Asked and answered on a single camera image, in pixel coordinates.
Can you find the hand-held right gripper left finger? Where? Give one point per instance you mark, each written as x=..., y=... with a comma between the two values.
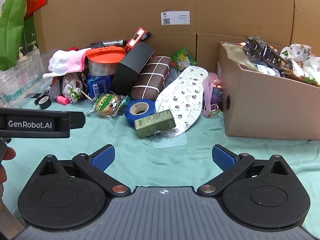
x=103, y=156

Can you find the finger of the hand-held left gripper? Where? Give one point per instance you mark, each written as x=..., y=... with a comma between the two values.
x=78, y=120

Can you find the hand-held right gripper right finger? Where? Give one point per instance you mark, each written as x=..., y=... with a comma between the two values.
x=222, y=156

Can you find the green biscuit packet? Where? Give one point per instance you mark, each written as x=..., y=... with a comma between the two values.
x=107, y=105

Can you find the blue tape roll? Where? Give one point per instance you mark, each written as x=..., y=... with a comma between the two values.
x=140, y=112

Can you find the olive green box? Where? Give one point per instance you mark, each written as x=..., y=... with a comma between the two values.
x=155, y=123

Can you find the tan cardboard box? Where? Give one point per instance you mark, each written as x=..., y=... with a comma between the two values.
x=265, y=105

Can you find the person's left hand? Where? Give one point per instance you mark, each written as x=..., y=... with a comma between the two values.
x=9, y=153

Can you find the black tape roll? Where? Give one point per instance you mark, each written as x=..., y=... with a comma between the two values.
x=45, y=103

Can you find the pink highlighter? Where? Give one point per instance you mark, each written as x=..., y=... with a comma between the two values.
x=62, y=100

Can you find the clear plastic triangle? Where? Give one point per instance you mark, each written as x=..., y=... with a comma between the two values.
x=55, y=90

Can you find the blue box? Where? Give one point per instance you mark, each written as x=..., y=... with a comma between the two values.
x=100, y=86

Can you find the clear plastic container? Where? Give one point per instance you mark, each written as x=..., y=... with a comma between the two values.
x=22, y=80

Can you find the green table cloth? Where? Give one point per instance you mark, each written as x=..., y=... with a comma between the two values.
x=150, y=160

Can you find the clear plastic card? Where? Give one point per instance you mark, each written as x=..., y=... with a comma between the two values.
x=170, y=142

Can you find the white and pink glove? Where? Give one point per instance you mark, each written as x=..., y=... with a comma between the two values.
x=66, y=61

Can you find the orange rubber glove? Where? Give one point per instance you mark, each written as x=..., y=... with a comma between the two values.
x=105, y=60

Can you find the white floral insole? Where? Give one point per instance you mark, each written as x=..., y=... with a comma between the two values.
x=182, y=97

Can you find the black box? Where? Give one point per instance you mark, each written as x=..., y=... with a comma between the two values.
x=132, y=67

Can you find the black marker with green label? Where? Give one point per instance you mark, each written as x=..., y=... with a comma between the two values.
x=107, y=43

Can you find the brown football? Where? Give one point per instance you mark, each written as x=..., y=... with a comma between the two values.
x=150, y=80

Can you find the red card box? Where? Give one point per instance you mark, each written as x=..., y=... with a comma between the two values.
x=136, y=38

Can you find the green fabric bag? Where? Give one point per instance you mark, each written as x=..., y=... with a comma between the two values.
x=11, y=25

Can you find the green snack packet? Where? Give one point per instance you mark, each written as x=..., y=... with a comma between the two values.
x=183, y=60

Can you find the grey hair claw clip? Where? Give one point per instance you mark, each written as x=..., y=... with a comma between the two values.
x=265, y=51

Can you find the large brown cardboard box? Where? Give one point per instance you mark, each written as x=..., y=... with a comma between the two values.
x=120, y=12

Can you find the white patterned cloth pouch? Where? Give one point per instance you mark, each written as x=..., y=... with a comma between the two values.
x=296, y=52

